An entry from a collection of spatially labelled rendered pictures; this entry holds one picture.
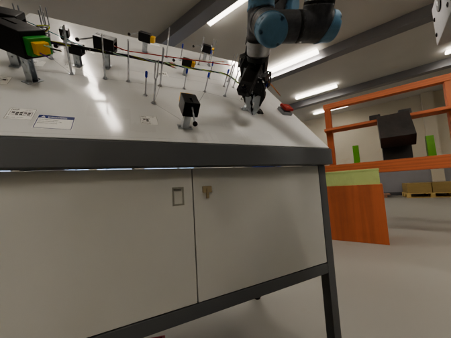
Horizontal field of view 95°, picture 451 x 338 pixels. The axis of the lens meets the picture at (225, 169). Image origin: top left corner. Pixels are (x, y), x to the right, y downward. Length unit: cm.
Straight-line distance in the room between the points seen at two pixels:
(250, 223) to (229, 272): 17
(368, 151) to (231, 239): 939
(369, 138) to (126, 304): 976
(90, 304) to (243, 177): 53
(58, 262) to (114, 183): 21
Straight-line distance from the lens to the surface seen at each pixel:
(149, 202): 62
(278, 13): 62
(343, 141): 1006
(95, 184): 62
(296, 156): 82
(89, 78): 90
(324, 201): 97
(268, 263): 80
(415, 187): 882
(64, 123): 66
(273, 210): 78
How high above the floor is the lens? 74
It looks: 5 degrees up
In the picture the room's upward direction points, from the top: 3 degrees counter-clockwise
